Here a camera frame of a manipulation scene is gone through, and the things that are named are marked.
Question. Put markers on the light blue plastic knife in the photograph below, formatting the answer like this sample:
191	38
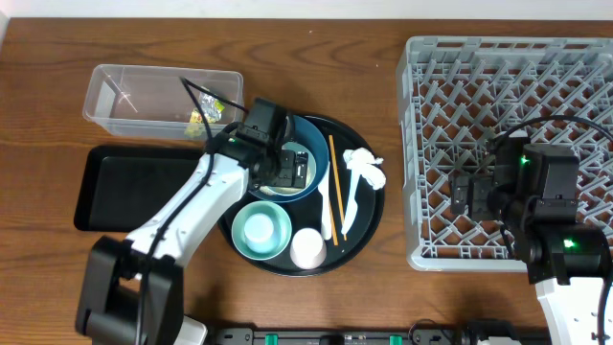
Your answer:
352	206

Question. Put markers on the black rectangular tray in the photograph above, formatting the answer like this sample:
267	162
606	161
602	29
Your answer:
123	187

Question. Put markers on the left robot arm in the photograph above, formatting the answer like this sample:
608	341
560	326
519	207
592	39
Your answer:
133	290

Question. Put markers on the clear plastic waste bin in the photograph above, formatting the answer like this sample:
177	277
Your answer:
156	102

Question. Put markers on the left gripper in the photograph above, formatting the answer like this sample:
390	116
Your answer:
293	176

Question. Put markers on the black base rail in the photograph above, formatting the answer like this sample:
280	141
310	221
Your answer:
427	335

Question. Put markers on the foil snack wrapper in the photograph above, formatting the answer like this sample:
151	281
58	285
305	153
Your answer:
212	110

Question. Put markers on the grey dishwasher rack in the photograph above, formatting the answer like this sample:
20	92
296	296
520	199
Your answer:
456	92

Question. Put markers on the white tissue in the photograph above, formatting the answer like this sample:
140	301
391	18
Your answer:
362	161

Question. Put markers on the light blue cup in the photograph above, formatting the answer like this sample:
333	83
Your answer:
259	233

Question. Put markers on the wooden chopstick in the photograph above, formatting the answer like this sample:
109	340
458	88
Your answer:
332	226
336	177

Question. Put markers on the dark blue bowl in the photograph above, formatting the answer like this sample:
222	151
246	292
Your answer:
310	136

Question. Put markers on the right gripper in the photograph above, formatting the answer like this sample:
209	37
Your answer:
460	189

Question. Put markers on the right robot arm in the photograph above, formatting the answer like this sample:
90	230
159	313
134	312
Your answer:
531	192

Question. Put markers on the white plastic spoon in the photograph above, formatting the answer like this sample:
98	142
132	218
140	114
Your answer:
323	189

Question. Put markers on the round black serving tray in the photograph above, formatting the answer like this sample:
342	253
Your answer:
306	211

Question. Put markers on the light blue small bowl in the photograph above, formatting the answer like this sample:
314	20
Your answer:
280	191

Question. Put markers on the teal green bowl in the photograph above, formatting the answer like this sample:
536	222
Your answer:
282	225

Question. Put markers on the pink cup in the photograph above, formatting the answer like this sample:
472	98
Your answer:
308	249

